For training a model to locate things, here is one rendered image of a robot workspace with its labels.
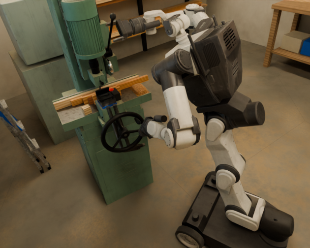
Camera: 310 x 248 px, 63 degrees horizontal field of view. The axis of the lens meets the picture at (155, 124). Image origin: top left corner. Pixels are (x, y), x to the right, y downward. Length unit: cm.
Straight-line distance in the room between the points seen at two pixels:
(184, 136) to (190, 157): 149
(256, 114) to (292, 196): 123
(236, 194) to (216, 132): 50
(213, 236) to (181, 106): 108
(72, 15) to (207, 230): 153
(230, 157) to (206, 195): 59
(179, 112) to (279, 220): 104
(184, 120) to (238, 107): 35
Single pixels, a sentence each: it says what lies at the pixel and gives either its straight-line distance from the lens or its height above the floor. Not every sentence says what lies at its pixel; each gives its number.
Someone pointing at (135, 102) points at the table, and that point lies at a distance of 167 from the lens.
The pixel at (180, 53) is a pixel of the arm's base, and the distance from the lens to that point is 99.
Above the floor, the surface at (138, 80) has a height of 93.
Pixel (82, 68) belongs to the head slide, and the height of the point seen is 109.
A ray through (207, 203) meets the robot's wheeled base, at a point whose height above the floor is 19.
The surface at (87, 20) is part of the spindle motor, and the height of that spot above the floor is 141.
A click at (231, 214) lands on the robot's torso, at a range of 174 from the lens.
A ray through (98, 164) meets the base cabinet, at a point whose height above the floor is 48.
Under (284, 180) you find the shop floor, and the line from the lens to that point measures 242.
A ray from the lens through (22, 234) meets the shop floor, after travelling 235.
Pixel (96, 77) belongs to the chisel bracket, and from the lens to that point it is 162.
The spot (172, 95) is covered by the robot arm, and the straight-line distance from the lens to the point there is 97.
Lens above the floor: 178
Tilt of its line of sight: 39 degrees down
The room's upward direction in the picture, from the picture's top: 6 degrees counter-clockwise
